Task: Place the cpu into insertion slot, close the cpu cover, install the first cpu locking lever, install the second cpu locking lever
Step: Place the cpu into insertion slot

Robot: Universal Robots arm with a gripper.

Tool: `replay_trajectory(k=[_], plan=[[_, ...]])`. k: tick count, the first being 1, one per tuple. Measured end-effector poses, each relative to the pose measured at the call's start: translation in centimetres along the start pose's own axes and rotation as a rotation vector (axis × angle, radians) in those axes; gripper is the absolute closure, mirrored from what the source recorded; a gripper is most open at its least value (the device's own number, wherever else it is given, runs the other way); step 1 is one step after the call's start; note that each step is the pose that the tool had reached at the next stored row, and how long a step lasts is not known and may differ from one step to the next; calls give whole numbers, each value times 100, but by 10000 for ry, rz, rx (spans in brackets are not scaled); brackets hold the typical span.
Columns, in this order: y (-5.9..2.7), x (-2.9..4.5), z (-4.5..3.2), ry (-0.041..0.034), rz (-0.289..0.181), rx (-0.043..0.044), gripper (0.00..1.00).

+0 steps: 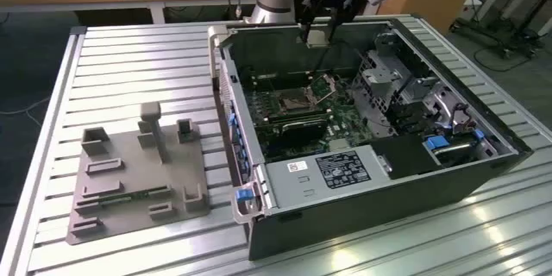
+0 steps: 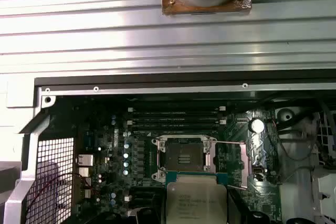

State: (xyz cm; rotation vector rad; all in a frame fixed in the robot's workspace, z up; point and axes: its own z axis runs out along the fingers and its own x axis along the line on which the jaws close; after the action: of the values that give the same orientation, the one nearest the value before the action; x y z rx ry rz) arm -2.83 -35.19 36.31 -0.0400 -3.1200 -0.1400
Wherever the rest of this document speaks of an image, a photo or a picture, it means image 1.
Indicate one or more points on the CPU socket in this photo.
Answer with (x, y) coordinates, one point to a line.
(284, 109)

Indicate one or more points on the black graphics card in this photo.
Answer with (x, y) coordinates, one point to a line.
(301, 133)

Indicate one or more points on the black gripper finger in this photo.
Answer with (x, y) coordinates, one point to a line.
(307, 32)
(335, 28)

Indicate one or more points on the silver CPU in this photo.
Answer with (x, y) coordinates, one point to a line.
(317, 38)

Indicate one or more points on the black open PC case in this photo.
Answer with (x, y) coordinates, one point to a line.
(367, 224)

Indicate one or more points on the grey parts rack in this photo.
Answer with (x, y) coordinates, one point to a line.
(141, 166)

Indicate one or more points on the grey power supply unit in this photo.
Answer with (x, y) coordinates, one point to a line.
(293, 188)

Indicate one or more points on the blue plastic clip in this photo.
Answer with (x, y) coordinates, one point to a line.
(477, 135)

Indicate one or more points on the green motherboard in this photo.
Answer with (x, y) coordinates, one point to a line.
(344, 117)

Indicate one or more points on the wheeled equipment cart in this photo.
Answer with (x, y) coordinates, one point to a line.
(488, 1)

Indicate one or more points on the grey metal drive cage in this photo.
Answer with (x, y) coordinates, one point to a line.
(375, 77)

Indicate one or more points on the silver chipset heatsink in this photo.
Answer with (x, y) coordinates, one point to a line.
(340, 144)

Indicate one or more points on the green RAM stick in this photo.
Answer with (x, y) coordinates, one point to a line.
(124, 199)

